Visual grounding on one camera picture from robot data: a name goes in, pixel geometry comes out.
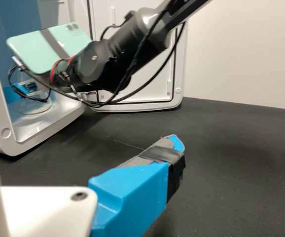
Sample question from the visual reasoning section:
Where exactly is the black cable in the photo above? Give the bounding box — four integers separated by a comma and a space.
8, 56, 138, 108

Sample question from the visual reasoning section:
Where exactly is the right wrist camera phone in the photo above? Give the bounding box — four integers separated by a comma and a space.
6, 22, 93, 76

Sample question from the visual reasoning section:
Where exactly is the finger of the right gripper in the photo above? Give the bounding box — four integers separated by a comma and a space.
11, 82, 39, 94

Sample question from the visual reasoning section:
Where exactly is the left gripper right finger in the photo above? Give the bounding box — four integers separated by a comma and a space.
88, 134, 186, 237

